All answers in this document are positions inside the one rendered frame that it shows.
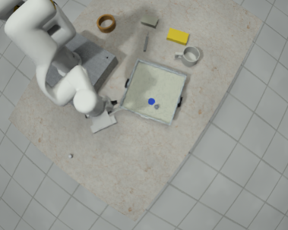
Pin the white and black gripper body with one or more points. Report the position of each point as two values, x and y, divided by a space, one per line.
109 106

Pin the brown tape roll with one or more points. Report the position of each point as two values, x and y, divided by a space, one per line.
102 19

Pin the white mug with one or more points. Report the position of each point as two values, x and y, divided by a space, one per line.
191 53

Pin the yellow rectangular block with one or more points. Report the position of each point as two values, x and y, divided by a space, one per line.
177 36

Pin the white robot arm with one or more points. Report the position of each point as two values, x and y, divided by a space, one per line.
36 29

